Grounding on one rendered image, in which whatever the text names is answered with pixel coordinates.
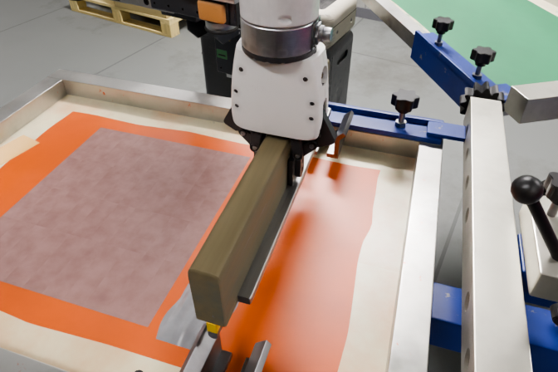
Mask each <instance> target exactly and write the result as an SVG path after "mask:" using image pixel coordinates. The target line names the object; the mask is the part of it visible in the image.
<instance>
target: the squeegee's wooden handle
mask: <svg viewBox="0 0 558 372"><path fill-rule="evenodd" d="M290 155H291V138H287V137H282V136H277V135H270V134H267V135H266V137H265V139H264V140H263V141H262V144H261V145H260V147H259V149H258V151H257V152H256V154H255V156H254V157H253V159H252V162H251V163H250V164H249V166H248V167H247V170H246V172H245V173H244V175H243V176H242V178H241V180H240V182H239V183H238V185H237V187H236V188H235V190H234V192H233V194H232V196H231V198H230V199H229V200H228V203H227V204H226V206H225V208H224V210H223V211H222V213H221V214H220V216H219V218H218V220H217V222H216V223H215V225H214V226H213V229H212V230H211V232H210V233H209V235H208V237H207V239H206V241H205V242H204V244H203V245H202V247H201V249H200V251H199V252H198V255H197V256H196V257H195V259H194V261H193V263H192V265H191V267H190V268H189V270H188V280H189V285H190V289H191V293H192V298H193V305H194V309H195V313H196V317H197V319H198V320H201V321H206V322H209V323H212V324H214V325H218V326H222V327H225V326H227V325H228V322H229V320H230V318H231V316H232V314H233V311H234V309H235V307H236V305H237V302H238V298H237V295H238V293H239V291H240V289H241V287H242V284H243V282H244V280H245V278H246V276H247V273H248V271H249V269H250V267H251V265H252V262H253V260H254V258H255V256H256V254H257V251H258V249H259V247H260V245H261V243H262V240H263V238H264V236H265V234H266V232H267V229H268V227H269V225H270V223H271V221H272V218H273V216H274V214H275V212H276V210H277V207H278V205H279V203H280V201H281V198H282V196H283V194H284V192H285V190H286V187H287V161H288V159H289V157H290Z"/></svg>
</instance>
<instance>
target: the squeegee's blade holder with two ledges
mask: <svg viewBox="0 0 558 372"><path fill-rule="evenodd" d="M330 114H331V108H329V107H328V113H327V115H328V117H329V118H330ZM315 151H316V149H315V150H313V151H312V152H310V153H309V154H307V155H305V156H304V169H303V174H302V176H301V177H297V178H296V181H295V183H294V185H293V186H290V185H287V187H286V190H285V192H284V194H283V196H282V198H281V201H280V203H279V205H278V207H277V210H276V212H275V214H274V216H273V218H272V221H271V223H270V225H269V227H268V229H267V232H266V234H265V236H264V238H263V240H262V243H261V245H260V247H259V249H258V251H257V254H256V256H255V258H254V260H253V262H252V265H251V267H250V269H249V271H248V273H247V276H246V278H245V280H244V282H243V284H242V287H241V289H240V291H239V293H238V295H237V298H238V301H239V302H242V303H245V304H248V305H250V304H251V303H252V300H253V298H254V296H255V294H256V292H257V288H258V287H259V284H260V282H261V279H262V277H263V274H264V272H265V270H266V268H267V264H268V263H269V261H270V258H271V256H272V253H273V251H274V248H275V246H276V244H277V241H278V238H279V237H280V235H281V231H282V229H283V227H284V225H285V222H286V220H287V217H288V215H289V212H290V211H291V207H292V205H293V203H294V201H295V199H296V196H297V194H298V191H299V189H300V186H301V184H302V181H303V179H304V177H305V175H306V171H307V170H308V168H309V165H310V163H311V160H312V158H313V155H314V153H315Z"/></svg>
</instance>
